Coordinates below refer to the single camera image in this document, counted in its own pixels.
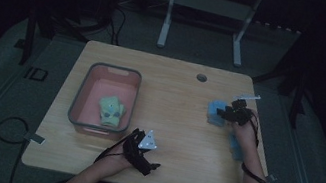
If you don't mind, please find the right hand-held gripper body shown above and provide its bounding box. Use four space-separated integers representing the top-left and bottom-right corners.
225 90 263 129

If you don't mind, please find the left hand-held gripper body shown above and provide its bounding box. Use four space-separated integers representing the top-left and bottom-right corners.
119 125 161 177

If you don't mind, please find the blue glove with grey cuff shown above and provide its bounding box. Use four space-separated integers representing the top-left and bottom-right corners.
205 99 232 128
225 133 249 163

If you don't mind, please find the green glove with animal face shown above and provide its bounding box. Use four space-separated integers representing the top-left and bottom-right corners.
94 93 127 130

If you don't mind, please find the pink basin with grey rim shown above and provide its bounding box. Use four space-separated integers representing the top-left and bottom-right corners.
64 58 144 144

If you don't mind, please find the person's right hand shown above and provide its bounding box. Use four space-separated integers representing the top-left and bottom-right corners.
228 114 264 151

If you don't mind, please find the person's left hand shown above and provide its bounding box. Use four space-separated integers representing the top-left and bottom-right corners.
98 147 138 180

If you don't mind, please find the black tripod stand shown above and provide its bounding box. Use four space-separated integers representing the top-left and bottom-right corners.
244 21 322 132

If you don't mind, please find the small grey tag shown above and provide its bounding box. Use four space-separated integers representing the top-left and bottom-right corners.
265 173 278 183
23 131 47 147

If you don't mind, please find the power strip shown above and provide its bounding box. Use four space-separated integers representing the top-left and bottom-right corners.
252 19 303 37

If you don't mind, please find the white metal stand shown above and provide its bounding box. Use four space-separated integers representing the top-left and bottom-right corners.
139 0 264 71

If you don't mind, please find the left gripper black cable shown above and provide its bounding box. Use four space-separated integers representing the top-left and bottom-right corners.
93 130 132 169

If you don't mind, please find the black looped floor cable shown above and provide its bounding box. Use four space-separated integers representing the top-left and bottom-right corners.
0 114 34 183

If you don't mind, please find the black stand with thick cables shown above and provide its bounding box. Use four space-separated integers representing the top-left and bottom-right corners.
17 0 130 83

